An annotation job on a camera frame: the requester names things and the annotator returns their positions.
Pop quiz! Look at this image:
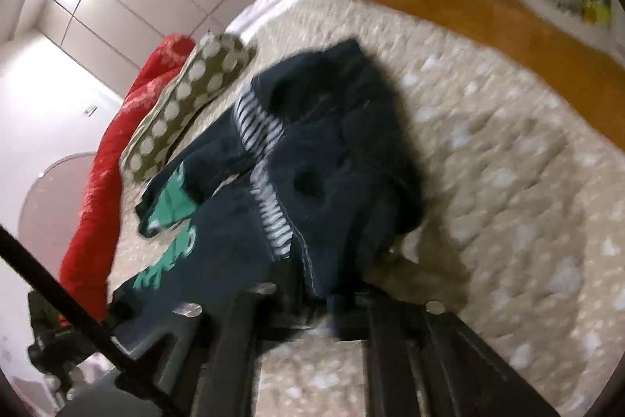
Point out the yellow item on shelf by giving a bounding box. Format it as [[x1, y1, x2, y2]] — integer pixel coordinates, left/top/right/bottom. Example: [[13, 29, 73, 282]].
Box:
[[582, 0, 613, 25]]

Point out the round white mirror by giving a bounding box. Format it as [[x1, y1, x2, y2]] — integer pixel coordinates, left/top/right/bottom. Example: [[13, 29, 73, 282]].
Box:
[[18, 152, 98, 252]]

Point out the navy garment with green print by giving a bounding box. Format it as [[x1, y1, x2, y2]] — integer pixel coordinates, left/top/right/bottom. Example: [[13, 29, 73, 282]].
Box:
[[110, 38, 427, 349]]

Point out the beige spotted bed blanket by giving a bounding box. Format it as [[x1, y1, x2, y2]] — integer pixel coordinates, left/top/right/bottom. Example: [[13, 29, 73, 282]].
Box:
[[105, 0, 625, 417]]

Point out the olive polka dot pillow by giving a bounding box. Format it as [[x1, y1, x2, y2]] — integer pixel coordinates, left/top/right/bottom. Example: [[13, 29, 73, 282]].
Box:
[[120, 32, 259, 182]]

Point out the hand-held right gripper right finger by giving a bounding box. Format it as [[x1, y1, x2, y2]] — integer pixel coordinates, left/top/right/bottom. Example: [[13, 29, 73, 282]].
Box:
[[336, 291, 558, 417]]

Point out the white bed sheet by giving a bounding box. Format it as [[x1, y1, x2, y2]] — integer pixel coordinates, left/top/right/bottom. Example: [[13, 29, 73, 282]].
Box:
[[225, 0, 323, 38]]

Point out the black pole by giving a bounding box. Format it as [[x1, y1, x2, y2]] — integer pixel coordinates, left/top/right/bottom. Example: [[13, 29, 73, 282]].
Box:
[[0, 226, 184, 417]]

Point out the red quilt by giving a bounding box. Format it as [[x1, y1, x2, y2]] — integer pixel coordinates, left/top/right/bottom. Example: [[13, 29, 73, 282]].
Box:
[[59, 34, 197, 306]]

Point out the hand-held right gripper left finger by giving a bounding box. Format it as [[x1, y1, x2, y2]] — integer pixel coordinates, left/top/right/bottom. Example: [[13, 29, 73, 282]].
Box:
[[163, 283, 294, 417]]

